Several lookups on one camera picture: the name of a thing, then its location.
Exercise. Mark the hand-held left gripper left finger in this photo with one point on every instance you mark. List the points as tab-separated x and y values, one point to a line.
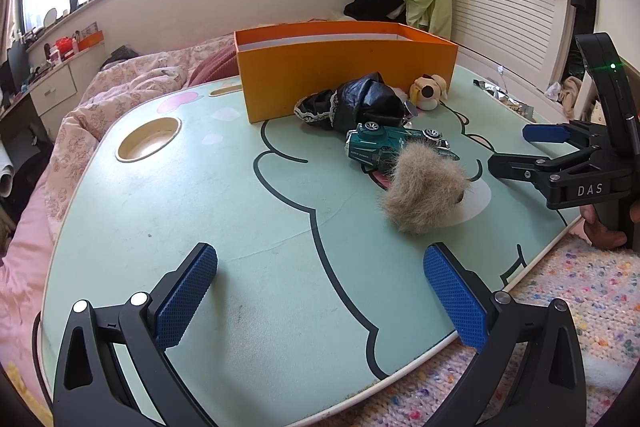
187	297

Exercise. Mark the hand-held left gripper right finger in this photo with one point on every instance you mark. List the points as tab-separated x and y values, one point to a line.
457	302

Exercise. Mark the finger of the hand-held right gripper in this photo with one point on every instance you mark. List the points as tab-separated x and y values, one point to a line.
545	133
515	167

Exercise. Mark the beige fur pom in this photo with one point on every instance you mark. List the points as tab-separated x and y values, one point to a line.
420	187

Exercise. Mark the black lace-trimmed satin cloth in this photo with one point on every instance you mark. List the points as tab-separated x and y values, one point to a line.
365	99

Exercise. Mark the orange cardboard box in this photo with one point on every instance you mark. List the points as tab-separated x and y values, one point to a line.
325	72

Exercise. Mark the green cartoon desktop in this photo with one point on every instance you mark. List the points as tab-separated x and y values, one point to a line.
225	207

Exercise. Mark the person's right hand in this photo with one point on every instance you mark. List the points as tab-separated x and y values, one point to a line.
605	234

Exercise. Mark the beige plush toy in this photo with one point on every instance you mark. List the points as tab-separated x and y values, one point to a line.
570	97

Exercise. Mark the foil snack wrapper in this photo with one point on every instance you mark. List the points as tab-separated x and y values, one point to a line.
505	97

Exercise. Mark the yellow plush dog toy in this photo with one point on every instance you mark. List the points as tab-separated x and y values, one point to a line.
427	92

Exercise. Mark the green toy car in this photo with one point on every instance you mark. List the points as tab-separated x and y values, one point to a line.
380	142

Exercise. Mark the white paper roll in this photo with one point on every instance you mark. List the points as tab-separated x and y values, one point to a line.
6	174

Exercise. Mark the pink floral quilt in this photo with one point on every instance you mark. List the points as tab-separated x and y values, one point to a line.
125	82

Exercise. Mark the dark red pillow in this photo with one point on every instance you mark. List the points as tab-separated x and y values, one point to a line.
215	64

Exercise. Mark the white dresser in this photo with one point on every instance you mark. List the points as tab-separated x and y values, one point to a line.
52	89

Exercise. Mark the grey clothing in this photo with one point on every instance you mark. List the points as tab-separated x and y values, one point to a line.
121	56

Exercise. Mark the orange storage bin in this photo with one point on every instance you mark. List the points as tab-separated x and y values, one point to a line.
91	40

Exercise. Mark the red container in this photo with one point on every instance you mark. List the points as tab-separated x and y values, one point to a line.
62	49

